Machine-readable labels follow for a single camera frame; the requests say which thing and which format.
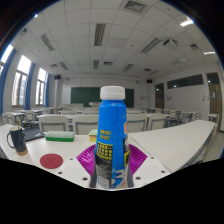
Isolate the blue curtain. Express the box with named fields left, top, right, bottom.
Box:
left=0, top=49, right=17, bottom=115
left=44, top=73, right=51, bottom=108
left=24, top=63, right=36, bottom=110

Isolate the group of classroom chairs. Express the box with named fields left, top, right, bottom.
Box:
left=1, top=106, right=221, bottom=135

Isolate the flat round red coaster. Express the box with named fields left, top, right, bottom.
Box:
left=39, top=153, right=64, bottom=170

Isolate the wooden door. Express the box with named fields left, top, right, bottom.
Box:
left=208, top=82, right=223, bottom=123

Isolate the group of ceiling lights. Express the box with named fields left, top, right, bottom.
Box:
left=18, top=0, right=218, bottom=73

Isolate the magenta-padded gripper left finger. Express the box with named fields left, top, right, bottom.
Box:
left=53, top=143, right=101, bottom=190

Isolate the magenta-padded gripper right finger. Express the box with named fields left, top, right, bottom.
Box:
left=125, top=143, right=173, bottom=190

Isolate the black laptop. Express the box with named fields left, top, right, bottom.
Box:
left=22, top=126, right=46, bottom=142

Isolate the dark blue mug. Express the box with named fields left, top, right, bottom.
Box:
left=6, top=125, right=29, bottom=157

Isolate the dark door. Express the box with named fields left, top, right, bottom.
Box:
left=154, top=83, right=165, bottom=109

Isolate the blue drink bottle white cap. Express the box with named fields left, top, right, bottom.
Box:
left=94, top=85, right=132, bottom=190

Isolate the green chalkboard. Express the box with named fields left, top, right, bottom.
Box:
left=70, top=87, right=135, bottom=108

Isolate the long white desk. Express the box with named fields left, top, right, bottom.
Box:
left=128, top=119, right=218, bottom=174

